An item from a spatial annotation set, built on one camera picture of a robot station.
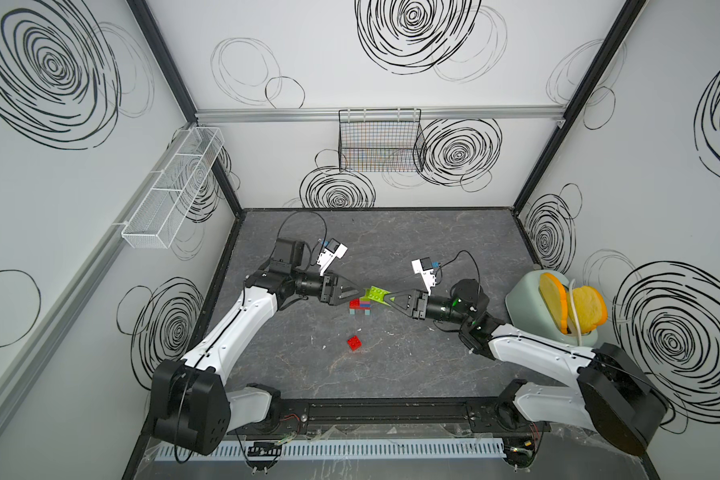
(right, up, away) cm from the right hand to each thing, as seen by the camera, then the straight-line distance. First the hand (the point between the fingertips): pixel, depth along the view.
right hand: (386, 305), depth 69 cm
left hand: (-7, +2, +3) cm, 8 cm away
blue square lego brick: (-5, -5, +19) cm, 20 cm away
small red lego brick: (-8, -15, +15) cm, 23 cm away
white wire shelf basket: (-56, +21, +3) cm, 60 cm away
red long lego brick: (-8, -4, +17) cm, 19 cm away
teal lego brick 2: (-4, -8, +22) cm, 24 cm away
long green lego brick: (-2, +2, +3) cm, 4 cm away
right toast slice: (+49, -1, +1) cm, 49 cm away
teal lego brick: (-9, -7, +22) cm, 24 cm away
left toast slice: (+41, +2, +2) cm, 41 cm away
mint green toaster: (+39, -4, +10) cm, 40 cm away
